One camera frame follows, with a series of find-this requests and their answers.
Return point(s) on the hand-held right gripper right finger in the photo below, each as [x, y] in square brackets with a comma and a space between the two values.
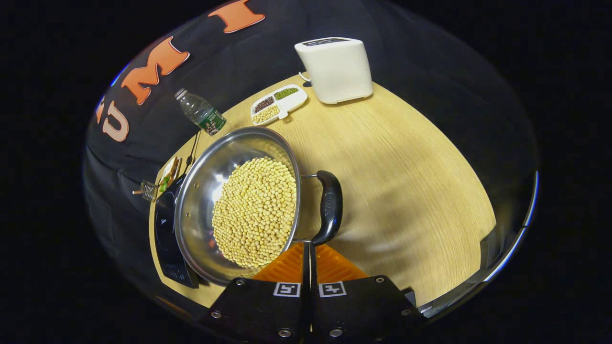
[354, 310]

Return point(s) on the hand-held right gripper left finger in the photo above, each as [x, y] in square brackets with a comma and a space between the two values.
[267, 310]

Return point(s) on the black induction cooktop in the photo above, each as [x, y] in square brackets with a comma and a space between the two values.
[165, 239]

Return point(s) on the steel pot with soybeans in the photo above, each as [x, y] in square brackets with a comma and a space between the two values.
[201, 200]

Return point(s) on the sandwich with lettuce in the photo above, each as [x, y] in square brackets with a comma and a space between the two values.
[169, 176]

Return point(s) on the white divided bean tray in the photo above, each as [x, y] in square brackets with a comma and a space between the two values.
[279, 106]

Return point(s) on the clear plastic water bottle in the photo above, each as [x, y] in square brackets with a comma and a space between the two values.
[203, 114]

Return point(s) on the white toaster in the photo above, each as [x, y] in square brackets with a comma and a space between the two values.
[334, 71]

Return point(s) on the black backdrop cloth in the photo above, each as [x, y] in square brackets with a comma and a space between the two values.
[430, 71]

